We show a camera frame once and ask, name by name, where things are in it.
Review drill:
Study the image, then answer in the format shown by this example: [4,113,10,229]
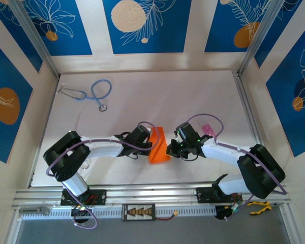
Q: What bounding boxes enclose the pink plastic piece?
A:
[201,124,217,137]

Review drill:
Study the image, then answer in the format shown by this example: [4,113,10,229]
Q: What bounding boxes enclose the aluminium front rail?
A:
[11,180,292,211]

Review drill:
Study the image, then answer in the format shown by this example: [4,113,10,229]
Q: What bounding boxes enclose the slotted grey cable duct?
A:
[20,205,217,221]

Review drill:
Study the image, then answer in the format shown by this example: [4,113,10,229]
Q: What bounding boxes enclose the blue stethoscope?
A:
[56,79,113,112]

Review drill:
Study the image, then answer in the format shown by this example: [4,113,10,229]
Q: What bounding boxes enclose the orange cloth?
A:
[147,126,171,165]

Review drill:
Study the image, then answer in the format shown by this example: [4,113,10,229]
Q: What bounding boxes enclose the yellow and black pliers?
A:
[247,200,272,216]

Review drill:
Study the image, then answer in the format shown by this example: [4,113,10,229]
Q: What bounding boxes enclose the black power distribution board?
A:
[121,203,156,221]

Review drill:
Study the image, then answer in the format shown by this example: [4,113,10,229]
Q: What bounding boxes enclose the aluminium side rail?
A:
[232,71,265,150]

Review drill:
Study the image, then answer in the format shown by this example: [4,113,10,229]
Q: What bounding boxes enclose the black controller board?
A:
[215,205,245,221]
[70,205,93,217]

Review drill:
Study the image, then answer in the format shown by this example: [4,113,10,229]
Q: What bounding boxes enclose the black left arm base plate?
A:
[60,189,107,206]

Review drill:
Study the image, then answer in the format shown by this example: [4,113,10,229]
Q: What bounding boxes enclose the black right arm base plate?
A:
[196,187,242,204]

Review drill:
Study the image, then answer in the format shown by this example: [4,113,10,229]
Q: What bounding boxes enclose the red wire with yellow plug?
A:
[155,210,180,221]

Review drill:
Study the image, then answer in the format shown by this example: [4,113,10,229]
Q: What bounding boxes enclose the aluminium corner post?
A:
[7,0,61,80]
[236,0,304,77]

